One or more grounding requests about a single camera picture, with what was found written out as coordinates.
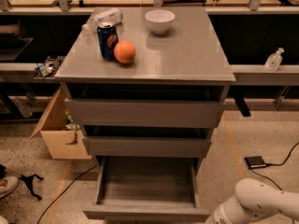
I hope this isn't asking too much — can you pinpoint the grey bottom drawer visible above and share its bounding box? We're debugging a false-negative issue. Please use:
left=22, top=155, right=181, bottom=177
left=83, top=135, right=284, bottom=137
left=83, top=157, right=209, bottom=222

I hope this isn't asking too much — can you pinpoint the clear plastic water bottle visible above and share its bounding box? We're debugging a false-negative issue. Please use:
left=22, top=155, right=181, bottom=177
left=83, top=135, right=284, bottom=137
left=82, top=7, right=122, bottom=32

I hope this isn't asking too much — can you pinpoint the black floor cable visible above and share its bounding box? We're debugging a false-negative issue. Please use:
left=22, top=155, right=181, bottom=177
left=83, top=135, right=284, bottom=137
left=36, top=163, right=98, bottom=224

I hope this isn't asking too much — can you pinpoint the black pedal cable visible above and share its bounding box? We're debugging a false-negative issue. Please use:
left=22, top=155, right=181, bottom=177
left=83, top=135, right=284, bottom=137
left=249, top=140, right=299, bottom=192

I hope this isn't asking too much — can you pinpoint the blue pepsi can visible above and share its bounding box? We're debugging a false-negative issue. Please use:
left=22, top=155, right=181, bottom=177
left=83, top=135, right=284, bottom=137
left=97, top=22, right=119, bottom=61

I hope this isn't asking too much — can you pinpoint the grey top drawer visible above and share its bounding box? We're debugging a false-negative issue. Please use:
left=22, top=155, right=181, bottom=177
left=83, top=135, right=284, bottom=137
left=64, top=86, right=223, bottom=128

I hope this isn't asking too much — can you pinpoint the black strap on floor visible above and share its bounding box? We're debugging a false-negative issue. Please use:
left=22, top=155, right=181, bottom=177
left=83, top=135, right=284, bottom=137
left=19, top=173, right=45, bottom=202

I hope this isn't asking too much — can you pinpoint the grey drawer cabinet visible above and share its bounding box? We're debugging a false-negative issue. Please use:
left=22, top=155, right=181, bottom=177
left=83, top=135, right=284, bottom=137
left=54, top=6, right=236, bottom=161

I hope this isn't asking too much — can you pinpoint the black foot pedal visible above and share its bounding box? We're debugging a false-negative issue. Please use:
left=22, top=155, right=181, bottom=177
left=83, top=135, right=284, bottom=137
left=245, top=156, right=266, bottom=169

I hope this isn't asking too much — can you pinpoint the white ceramic bowl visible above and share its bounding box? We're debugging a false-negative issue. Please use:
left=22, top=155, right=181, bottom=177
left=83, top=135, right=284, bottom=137
left=145, top=9, right=176, bottom=35

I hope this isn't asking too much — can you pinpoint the orange fruit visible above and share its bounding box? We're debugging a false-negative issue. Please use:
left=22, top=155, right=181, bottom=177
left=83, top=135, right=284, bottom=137
left=114, top=40, right=136, bottom=64

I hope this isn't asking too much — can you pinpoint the cardboard box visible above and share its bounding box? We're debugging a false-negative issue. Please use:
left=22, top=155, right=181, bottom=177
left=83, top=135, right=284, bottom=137
left=31, top=88, right=91, bottom=160

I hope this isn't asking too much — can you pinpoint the grey drawer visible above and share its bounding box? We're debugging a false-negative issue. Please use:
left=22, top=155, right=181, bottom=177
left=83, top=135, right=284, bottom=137
left=64, top=86, right=223, bottom=128
left=83, top=157, right=209, bottom=222
left=83, top=126, right=210, bottom=158

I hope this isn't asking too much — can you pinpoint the white sneaker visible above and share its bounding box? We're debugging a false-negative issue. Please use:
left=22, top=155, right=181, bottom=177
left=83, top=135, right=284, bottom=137
left=0, top=176, right=19, bottom=199

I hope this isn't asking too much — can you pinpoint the grey middle drawer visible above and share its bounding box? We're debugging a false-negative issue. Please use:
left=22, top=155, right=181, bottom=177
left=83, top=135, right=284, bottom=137
left=83, top=126, right=210, bottom=158

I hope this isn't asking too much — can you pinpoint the hand sanitizer bottle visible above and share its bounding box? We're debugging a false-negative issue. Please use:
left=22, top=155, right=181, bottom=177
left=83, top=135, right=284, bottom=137
left=264, top=48, right=284, bottom=71

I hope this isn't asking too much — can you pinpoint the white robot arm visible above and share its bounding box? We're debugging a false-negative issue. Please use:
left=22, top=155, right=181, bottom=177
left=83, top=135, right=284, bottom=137
left=213, top=178, right=299, bottom=224

